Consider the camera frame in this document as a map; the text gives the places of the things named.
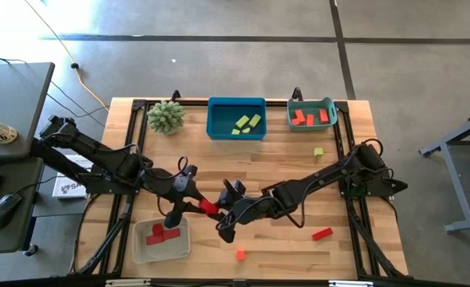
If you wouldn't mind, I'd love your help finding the red long thin block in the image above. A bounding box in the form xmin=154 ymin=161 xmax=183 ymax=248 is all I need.
xmin=311 ymin=226 xmax=334 ymax=242

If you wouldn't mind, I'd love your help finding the grey plastic tray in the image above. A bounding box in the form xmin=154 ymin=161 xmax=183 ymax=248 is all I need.
xmin=132 ymin=216 xmax=192 ymax=265

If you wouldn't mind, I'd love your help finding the white printed box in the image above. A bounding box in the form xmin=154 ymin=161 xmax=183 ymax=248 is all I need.
xmin=51 ymin=154 xmax=95 ymax=199

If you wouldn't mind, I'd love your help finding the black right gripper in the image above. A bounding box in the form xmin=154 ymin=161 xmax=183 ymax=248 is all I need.
xmin=215 ymin=179 xmax=267 ymax=244

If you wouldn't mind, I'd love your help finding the black floor tape strip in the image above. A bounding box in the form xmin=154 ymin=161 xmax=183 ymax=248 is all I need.
xmin=328 ymin=0 xmax=357 ymax=100
xmin=38 ymin=33 xmax=470 ymax=45

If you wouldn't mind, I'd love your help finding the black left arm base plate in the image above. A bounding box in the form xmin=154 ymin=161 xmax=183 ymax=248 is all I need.
xmin=83 ymin=169 xmax=143 ymax=196

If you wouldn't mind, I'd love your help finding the black aluminium table frame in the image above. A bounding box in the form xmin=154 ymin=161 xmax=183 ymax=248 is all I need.
xmin=67 ymin=97 xmax=410 ymax=287

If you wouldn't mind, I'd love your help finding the black computer mouse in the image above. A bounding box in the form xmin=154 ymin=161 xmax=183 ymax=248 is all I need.
xmin=0 ymin=192 xmax=23 ymax=230

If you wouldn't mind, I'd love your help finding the grey-blue metal table leg frame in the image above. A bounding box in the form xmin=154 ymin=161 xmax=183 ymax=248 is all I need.
xmin=418 ymin=110 xmax=470 ymax=234

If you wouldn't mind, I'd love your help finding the teal plastic basket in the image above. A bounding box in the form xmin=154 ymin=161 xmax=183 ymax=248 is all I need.
xmin=286 ymin=96 xmax=338 ymax=133

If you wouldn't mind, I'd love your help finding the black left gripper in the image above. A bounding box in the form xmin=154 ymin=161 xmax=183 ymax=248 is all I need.
xmin=164 ymin=165 xmax=224 ymax=229

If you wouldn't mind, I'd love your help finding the blue plastic bin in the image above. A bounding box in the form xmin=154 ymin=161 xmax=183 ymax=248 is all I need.
xmin=206 ymin=96 xmax=268 ymax=141

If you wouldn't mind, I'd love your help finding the dark grey desk shelf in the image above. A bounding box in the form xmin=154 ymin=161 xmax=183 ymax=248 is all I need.
xmin=0 ymin=156 xmax=46 ymax=256

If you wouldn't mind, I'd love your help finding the black floor cable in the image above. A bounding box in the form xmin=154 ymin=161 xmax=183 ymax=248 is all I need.
xmin=45 ymin=92 xmax=107 ymax=128
xmin=0 ymin=50 xmax=110 ymax=120

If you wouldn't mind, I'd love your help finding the grey desk top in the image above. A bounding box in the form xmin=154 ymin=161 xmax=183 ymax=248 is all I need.
xmin=0 ymin=61 xmax=56 ymax=161

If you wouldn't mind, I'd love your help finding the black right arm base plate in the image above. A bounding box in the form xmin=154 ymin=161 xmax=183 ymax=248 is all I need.
xmin=336 ymin=165 xmax=409 ymax=199

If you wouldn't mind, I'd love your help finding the green artificial potted plant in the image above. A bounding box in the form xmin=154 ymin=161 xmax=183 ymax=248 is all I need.
xmin=146 ymin=100 xmax=188 ymax=136

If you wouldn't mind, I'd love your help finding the yellow floor cable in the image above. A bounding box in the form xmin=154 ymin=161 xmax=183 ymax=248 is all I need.
xmin=22 ymin=0 xmax=111 ymax=112

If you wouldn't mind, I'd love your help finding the silver metal bracket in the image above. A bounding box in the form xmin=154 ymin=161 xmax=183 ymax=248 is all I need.
xmin=328 ymin=280 xmax=374 ymax=287
xmin=105 ymin=278 xmax=152 ymax=287

